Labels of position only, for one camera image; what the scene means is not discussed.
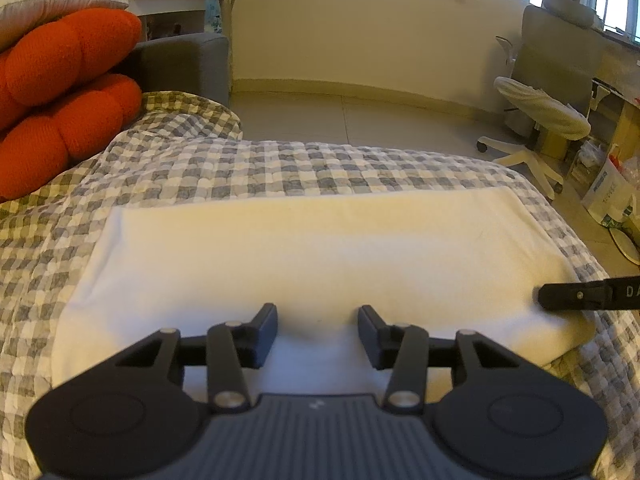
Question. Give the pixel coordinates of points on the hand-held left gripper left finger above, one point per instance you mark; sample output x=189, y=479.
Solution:
x=265, y=335

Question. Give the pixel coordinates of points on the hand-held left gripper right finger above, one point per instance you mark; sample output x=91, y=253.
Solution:
x=370, y=335

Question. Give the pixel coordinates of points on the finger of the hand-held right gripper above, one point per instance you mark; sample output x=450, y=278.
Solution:
x=570, y=296

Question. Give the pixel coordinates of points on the white printed t-shirt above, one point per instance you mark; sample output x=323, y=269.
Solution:
x=325, y=250

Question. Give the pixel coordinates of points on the round plate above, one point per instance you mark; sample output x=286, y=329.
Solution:
x=627, y=245

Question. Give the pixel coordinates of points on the white plastic bag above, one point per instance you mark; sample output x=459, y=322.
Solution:
x=610, y=190

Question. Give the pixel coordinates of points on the cardboard box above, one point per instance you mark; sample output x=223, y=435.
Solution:
x=627, y=120

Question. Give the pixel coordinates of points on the grey checked blanket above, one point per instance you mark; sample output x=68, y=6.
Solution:
x=300, y=165

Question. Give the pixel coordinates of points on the white office chair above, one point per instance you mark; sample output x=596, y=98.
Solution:
x=545, y=110

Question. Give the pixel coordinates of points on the dark grey sofa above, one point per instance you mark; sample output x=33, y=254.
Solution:
x=190, y=65

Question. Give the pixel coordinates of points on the orange knitted cushion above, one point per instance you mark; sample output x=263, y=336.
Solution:
x=65, y=130
x=60, y=55

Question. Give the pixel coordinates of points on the white shelf unit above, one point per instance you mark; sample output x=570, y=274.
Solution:
x=170, y=0

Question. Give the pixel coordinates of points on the beige pillow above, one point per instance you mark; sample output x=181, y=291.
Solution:
x=45, y=5

